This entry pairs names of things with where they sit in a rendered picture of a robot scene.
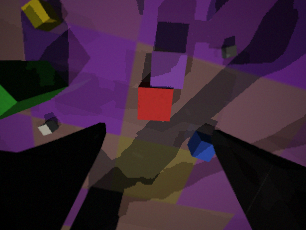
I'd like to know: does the olive yellow block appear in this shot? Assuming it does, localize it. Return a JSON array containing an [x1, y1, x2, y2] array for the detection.
[[21, 0, 62, 32]]

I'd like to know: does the red block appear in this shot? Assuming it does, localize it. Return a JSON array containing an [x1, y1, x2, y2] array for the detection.
[[138, 82, 174, 121]]

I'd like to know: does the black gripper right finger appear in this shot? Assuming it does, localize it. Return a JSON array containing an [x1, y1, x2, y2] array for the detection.
[[211, 130, 306, 230]]

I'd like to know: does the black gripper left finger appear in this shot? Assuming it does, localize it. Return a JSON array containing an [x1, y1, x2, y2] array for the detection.
[[0, 123, 106, 230]]

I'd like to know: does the blue cube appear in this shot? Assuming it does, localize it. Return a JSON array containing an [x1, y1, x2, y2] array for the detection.
[[187, 131, 215, 162]]

